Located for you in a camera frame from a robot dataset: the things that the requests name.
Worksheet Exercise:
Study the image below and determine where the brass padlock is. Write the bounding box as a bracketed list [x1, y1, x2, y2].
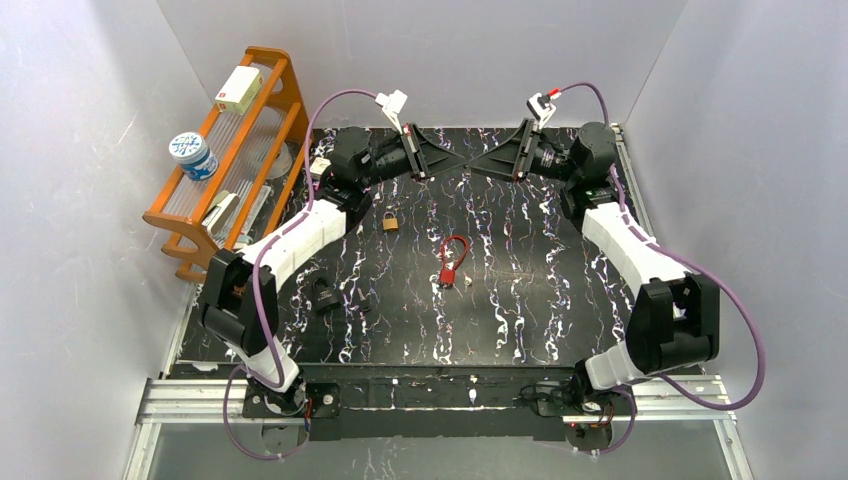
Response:
[382, 211, 399, 232]

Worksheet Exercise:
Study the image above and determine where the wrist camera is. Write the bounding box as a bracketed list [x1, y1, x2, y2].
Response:
[526, 89, 560, 130]
[375, 89, 408, 133]

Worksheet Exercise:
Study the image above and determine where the white green box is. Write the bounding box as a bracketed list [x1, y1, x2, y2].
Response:
[215, 66, 264, 115]

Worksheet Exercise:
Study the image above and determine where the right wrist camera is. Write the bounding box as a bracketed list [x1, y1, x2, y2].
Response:
[526, 89, 560, 130]

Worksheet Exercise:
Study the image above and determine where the blue white round jar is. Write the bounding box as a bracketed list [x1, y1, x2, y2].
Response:
[168, 132, 219, 181]

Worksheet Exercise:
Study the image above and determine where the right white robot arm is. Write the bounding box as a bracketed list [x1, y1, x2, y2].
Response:
[469, 119, 720, 406]

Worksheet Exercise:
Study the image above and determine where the black padlock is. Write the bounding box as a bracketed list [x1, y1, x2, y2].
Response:
[311, 276, 341, 315]

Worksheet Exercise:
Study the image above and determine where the purple cable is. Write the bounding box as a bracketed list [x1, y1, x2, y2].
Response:
[223, 87, 382, 462]
[553, 81, 767, 458]

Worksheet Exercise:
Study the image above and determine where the black padlock key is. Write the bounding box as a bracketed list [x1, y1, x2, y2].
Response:
[356, 287, 372, 313]

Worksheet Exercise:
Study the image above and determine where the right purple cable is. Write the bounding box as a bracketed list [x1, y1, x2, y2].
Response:
[553, 81, 767, 458]

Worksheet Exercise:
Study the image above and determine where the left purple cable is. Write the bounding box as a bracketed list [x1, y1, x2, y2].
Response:
[223, 87, 382, 462]

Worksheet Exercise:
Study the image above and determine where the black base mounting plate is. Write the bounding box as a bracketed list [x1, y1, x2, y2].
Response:
[242, 377, 635, 446]

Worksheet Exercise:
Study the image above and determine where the orange wooden shelf rack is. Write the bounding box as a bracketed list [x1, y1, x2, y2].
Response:
[142, 46, 309, 284]

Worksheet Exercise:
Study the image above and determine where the small white cardboard box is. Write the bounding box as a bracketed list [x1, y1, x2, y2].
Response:
[310, 157, 331, 177]

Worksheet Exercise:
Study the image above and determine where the red cable padlock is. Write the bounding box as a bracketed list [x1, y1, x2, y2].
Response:
[437, 235, 470, 289]

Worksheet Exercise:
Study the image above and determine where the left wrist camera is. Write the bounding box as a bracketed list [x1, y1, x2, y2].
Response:
[375, 89, 408, 133]

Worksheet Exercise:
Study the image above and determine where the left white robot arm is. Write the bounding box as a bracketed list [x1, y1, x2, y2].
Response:
[198, 123, 467, 416]

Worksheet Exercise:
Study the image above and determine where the white stapler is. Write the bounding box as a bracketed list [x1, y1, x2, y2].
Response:
[201, 190, 240, 236]

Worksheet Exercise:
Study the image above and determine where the clear glass bowl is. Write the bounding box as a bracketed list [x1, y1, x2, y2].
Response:
[267, 143, 293, 180]

